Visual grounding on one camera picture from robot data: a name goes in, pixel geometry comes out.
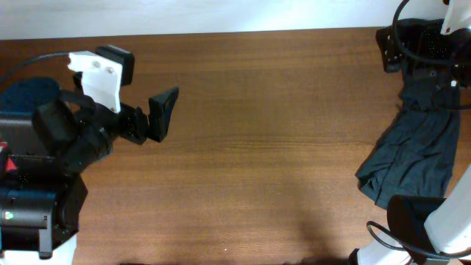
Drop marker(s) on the red t-shirt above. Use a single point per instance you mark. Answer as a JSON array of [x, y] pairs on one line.
[[7, 164]]

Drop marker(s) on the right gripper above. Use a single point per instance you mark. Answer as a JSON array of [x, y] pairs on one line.
[[416, 94]]

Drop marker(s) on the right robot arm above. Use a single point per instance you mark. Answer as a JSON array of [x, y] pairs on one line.
[[428, 230]]

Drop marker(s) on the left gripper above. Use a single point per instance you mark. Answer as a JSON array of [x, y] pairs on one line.
[[136, 125]]

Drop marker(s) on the black t-shirt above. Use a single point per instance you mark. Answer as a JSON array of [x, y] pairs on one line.
[[415, 155]]

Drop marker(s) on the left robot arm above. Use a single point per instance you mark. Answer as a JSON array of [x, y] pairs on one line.
[[49, 136]]

